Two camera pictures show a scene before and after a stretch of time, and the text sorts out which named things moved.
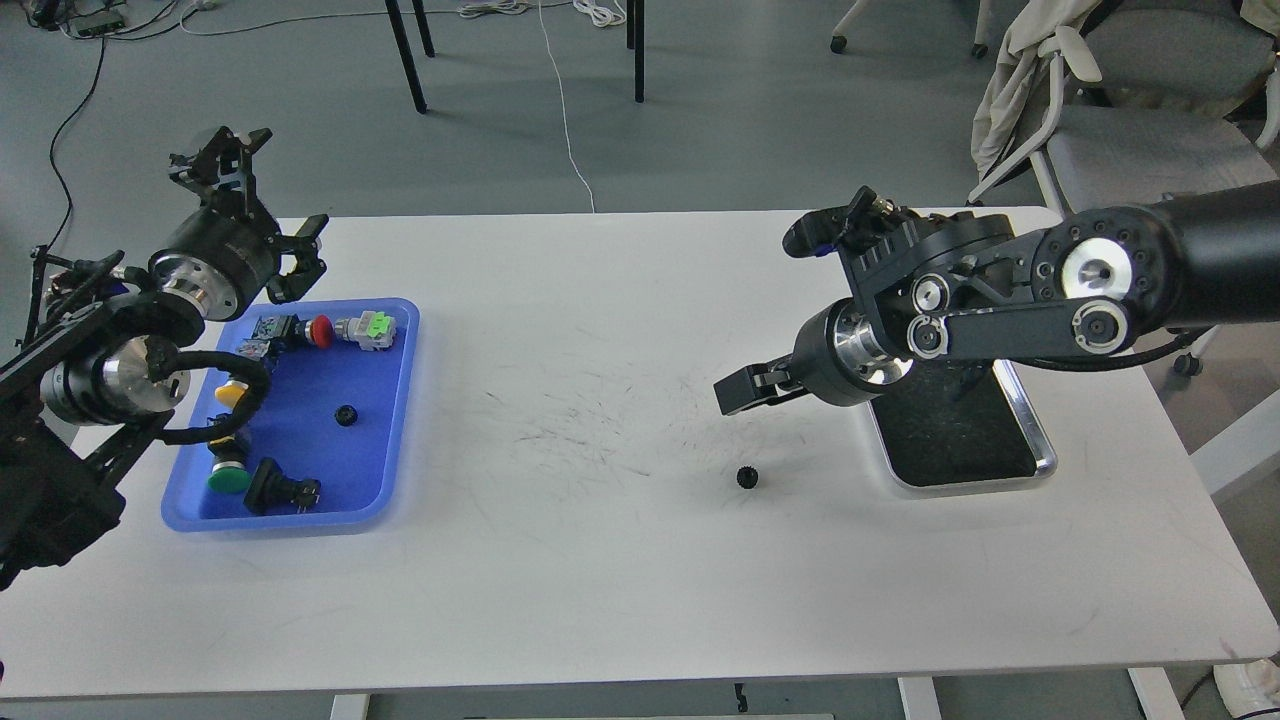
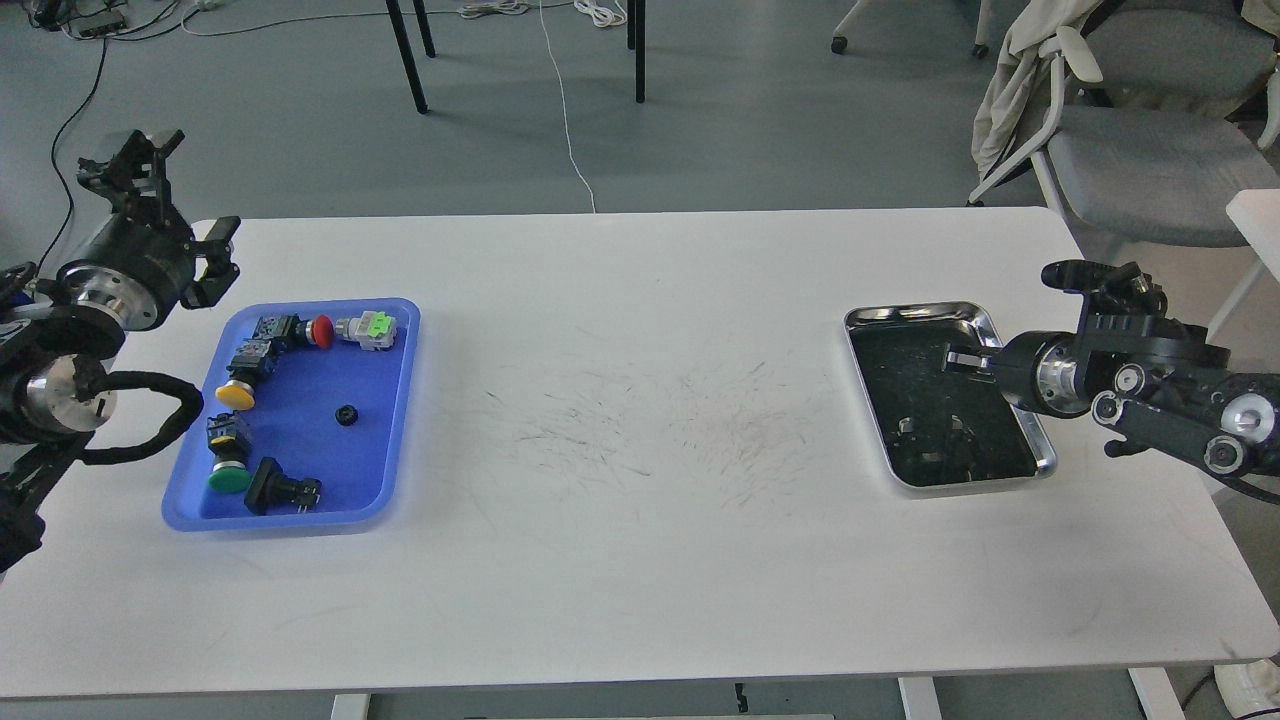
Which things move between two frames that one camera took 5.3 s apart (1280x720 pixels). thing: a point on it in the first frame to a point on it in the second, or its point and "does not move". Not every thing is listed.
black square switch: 273,492 does not move
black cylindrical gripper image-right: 837,360 to 1043,371
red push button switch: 290,331 does not move
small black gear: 346,415 does not move
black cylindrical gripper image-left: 223,262 to 137,268
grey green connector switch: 372,330 does not move
